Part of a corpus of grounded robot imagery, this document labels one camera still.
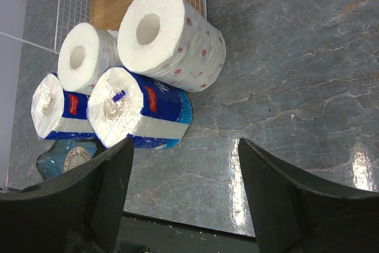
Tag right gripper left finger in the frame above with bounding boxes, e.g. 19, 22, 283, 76
1, 139, 134, 252

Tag white floral paper roll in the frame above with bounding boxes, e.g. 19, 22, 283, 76
117, 0, 226, 92
57, 23, 122, 95

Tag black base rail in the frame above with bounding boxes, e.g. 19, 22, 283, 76
114, 212, 259, 253

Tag blue star-shaped dish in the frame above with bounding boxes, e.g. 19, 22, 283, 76
36, 139, 105, 181

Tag white floral paper roll left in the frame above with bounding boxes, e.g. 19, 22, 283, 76
57, 23, 122, 95

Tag white floral paper roll right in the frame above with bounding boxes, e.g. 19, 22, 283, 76
117, 0, 226, 92

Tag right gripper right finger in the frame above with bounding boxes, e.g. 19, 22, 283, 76
238, 138, 378, 252

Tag blue paper roll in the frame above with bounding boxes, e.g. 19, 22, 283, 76
31, 73, 95, 140
87, 67, 192, 149

